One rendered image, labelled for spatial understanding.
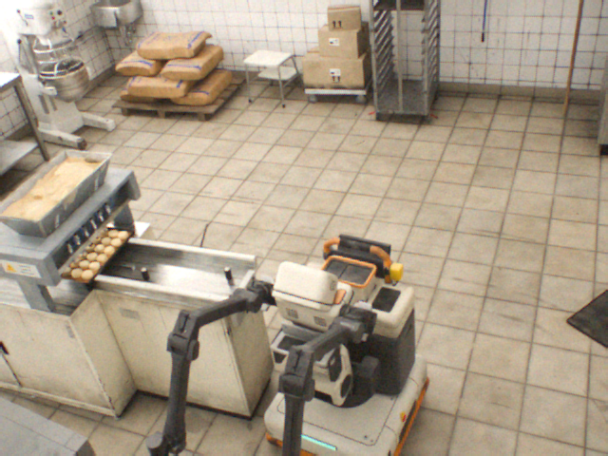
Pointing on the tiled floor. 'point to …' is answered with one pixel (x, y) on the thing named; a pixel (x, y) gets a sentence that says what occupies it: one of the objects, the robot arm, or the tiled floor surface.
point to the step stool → (273, 68)
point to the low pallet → (180, 104)
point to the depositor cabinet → (66, 347)
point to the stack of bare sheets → (593, 319)
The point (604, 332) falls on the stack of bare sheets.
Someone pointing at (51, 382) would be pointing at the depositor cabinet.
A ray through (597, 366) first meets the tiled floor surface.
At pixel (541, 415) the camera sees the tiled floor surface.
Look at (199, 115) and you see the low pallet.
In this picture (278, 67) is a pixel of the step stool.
